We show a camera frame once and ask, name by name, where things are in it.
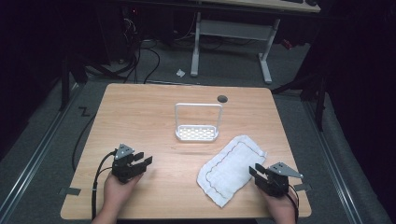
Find white stitched cloth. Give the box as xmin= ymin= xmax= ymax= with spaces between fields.
xmin=196 ymin=134 xmax=268 ymax=208

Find metal floor rail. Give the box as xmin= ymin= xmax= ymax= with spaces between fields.
xmin=303 ymin=101 xmax=364 ymax=224
xmin=0 ymin=82 xmax=82 ymax=217

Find white-legged background desk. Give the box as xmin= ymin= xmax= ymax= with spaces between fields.
xmin=190 ymin=0 xmax=321 ymax=85

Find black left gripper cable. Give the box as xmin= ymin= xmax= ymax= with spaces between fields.
xmin=91 ymin=149 xmax=118 ymax=220

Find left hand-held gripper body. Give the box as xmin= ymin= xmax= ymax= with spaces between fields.
xmin=111 ymin=143 xmax=148 ymax=184

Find white plastic rack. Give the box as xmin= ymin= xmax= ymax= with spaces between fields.
xmin=174 ymin=102 xmax=224 ymax=144

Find thin black floor cable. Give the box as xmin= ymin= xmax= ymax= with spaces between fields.
xmin=71 ymin=113 xmax=97 ymax=172

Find person's right hand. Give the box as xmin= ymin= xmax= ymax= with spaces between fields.
xmin=259 ymin=186 xmax=299 ymax=219

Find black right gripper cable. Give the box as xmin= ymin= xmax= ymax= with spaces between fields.
xmin=287 ymin=183 xmax=301 ymax=224

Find person's left hand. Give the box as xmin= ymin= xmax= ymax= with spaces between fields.
xmin=102 ymin=171 xmax=145 ymax=218

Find dark metal stand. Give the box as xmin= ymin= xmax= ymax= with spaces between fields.
xmin=270 ymin=73 xmax=328 ymax=133

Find grey tape strip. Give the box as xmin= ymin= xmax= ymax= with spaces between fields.
xmin=292 ymin=183 xmax=313 ymax=192
xmin=58 ymin=187 xmax=82 ymax=197

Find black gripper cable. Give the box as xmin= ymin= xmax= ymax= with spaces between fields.
xmin=287 ymin=183 xmax=301 ymax=224
xmin=91 ymin=149 xmax=118 ymax=220

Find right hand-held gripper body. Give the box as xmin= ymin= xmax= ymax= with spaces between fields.
xmin=255 ymin=161 xmax=304 ymax=198

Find bundle of black floor cables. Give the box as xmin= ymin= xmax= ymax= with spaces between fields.
xmin=118 ymin=12 xmax=162 ymax=85

